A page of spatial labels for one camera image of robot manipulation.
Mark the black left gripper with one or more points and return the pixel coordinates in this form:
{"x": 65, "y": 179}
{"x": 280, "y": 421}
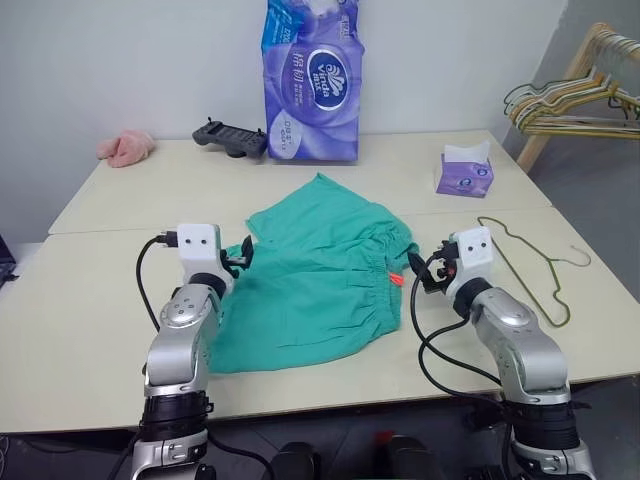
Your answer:
{"x": 232, "y": 265}

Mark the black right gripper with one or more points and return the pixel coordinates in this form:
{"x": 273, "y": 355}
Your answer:
{"x": 440, "y": 272}

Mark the green shorts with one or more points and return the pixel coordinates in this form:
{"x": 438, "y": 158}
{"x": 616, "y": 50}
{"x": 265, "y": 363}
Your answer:
{"x": 320, "y": 280}

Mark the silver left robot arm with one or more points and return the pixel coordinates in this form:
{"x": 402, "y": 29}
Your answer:
{"x": 175, "y": 350}

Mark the small purple tissue box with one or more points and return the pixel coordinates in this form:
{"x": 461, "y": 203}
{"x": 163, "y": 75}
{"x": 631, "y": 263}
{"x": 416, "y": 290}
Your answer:
{"x": 462, "y": 180}

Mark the black handheld controller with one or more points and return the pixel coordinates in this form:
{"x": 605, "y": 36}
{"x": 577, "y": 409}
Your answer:
{"x": 227, "y": 137}

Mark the pink plush cloth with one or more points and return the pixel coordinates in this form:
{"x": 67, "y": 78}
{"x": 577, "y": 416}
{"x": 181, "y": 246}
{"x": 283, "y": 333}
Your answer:
{"x": 125, "y": 147}

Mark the purple tissue multipack bag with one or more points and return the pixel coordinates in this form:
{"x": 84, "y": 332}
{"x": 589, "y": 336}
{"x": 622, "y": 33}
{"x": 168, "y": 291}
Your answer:
{"x": 310, "y": 100}

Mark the dark rounded block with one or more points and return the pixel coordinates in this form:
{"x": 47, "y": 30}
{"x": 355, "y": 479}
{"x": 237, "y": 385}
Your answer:
{"x": 297, "y": 462}
{"x": 407, "y": 460}

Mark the dark object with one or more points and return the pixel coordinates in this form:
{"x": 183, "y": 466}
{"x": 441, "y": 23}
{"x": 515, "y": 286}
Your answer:
{"x": 6, "y": 260}

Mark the wooden clothes rack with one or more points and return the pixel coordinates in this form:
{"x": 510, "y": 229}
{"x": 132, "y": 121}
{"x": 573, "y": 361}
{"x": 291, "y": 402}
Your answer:
{"x": 582, "y": 55}

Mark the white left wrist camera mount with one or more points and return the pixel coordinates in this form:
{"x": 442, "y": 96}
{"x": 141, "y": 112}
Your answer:
{"x": 197, "y": 247}

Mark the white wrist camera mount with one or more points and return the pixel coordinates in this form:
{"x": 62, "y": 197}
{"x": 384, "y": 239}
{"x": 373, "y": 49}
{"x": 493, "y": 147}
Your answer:
{"x": 475, "y": 255}
{"x": 197, "y": 247}

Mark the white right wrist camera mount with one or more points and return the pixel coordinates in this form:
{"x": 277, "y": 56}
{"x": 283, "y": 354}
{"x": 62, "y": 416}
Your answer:
{"x": 475, "y": 255}

